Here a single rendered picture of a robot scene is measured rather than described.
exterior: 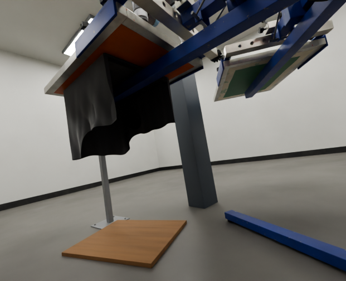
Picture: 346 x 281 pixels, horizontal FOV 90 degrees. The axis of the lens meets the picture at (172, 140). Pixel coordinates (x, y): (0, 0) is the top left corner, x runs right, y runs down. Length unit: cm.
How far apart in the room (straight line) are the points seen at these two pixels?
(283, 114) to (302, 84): 66
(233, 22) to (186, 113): 87
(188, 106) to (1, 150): 361
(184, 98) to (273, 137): 327
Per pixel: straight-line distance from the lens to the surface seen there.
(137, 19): 79
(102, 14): 79
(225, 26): 75
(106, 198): 156
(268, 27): 121
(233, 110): 473
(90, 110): 97
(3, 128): 441
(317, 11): 94
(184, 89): 151
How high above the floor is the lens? 46
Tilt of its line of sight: 5 degrees up
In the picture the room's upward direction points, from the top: 9 degrees counter-clockwise
